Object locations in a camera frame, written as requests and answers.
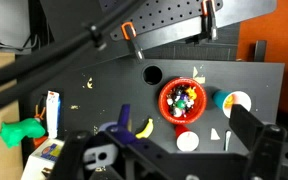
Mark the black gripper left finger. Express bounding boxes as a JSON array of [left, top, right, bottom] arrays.
[[47, 103, 167, 180]]

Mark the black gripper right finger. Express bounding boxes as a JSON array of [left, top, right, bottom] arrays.
[[229, 103, 288, 180]]

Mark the purple plastic object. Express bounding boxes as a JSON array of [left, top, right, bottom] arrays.
[[98, 121, 139, 145]]

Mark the teal plastic cup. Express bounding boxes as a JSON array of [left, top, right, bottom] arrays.
[[212, 89, 253, 119]]

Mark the silver fork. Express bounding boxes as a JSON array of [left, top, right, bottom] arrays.
[[223, 129, 233, 151]]

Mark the white toothpaste tube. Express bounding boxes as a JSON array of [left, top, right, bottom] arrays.
[[46, 90, 62, 140]]

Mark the white triangular paper scrap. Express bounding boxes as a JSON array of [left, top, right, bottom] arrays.
[[210, 127, 221, 141]]

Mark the small orange toy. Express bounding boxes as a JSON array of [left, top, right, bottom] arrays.
[[223, 94, 236, 110]]

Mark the green toy figure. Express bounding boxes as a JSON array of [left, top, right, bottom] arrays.
[[0, 117, 42, 150]]

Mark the yellow toy banana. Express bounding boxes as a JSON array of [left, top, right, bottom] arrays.
[[135, 117, 155, 140]]

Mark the black tripod leg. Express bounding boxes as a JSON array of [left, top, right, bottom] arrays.
[[0, 0, 147, 93], [0, 39, 105, 116]]

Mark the red plastic bowl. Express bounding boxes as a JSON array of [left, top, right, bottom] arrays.
[[158, 77, 208, 126]]

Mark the small yellow toy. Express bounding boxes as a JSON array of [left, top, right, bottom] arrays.
[[185, 86, 198, 101]]

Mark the green toy ball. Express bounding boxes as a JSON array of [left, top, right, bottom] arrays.
[[176, 100, 187, 110]]

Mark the orange black spring clamp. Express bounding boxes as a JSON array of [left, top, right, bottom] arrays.
[[120, 21, 146, 63], [199, 0, 219, 42]]

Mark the grey metal panel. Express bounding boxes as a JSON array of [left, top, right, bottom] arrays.
[[133, 0, 278, 52]]

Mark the black perforated plate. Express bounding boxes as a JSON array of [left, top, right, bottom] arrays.
[[109, 0, 224, 43]]

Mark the orange wire piece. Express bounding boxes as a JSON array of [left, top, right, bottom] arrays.
[[33, 104, 48, 122]]

